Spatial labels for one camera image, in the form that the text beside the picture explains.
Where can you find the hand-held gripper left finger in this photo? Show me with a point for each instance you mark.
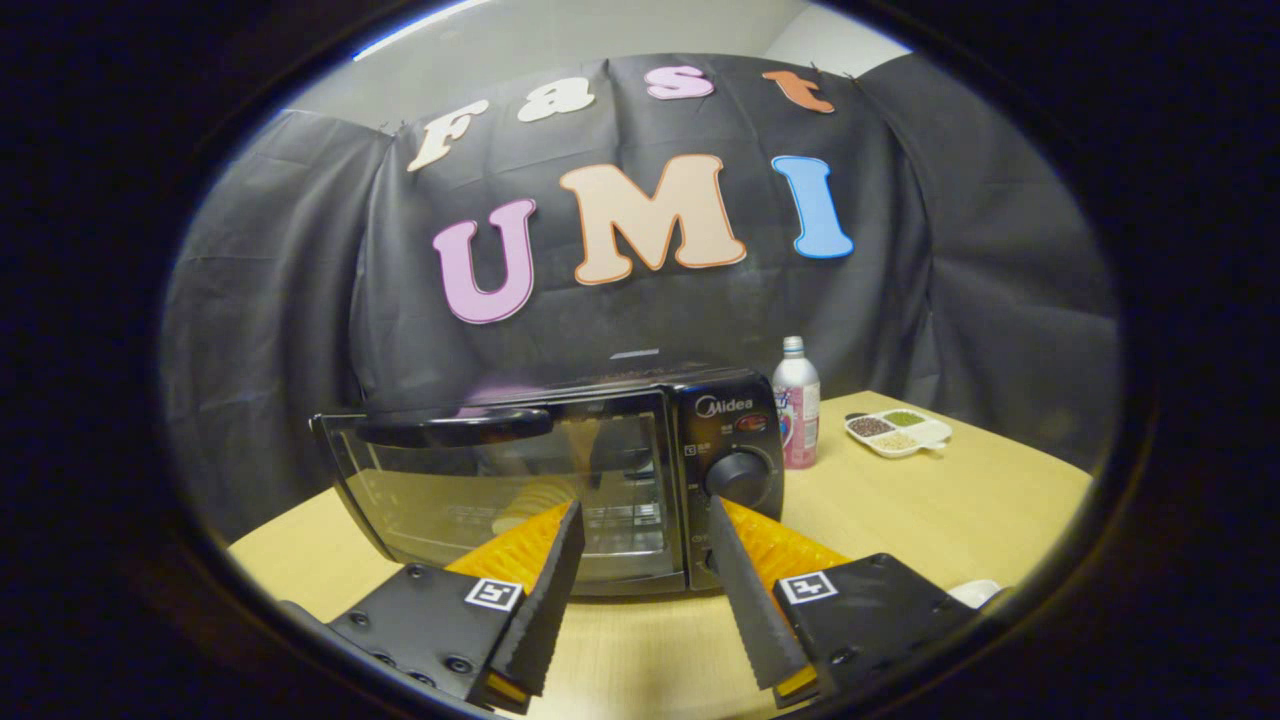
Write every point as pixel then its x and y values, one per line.
pixel 545 600

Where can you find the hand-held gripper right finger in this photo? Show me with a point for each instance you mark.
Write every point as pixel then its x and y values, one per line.
pixel 755 610

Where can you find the black toaster oven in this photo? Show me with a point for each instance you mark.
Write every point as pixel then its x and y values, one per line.
pixel 560 470

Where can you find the pink and white bottle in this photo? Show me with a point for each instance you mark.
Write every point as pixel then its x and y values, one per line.
pixel 797 405

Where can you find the white object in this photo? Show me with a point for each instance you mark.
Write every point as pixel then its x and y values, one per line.
pixel 975 592

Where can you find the white divided dish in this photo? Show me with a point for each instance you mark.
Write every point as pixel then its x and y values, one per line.
pixel 897 431

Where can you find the black backdrop cloth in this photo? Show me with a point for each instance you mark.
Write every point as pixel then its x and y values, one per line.
pixel 640 260

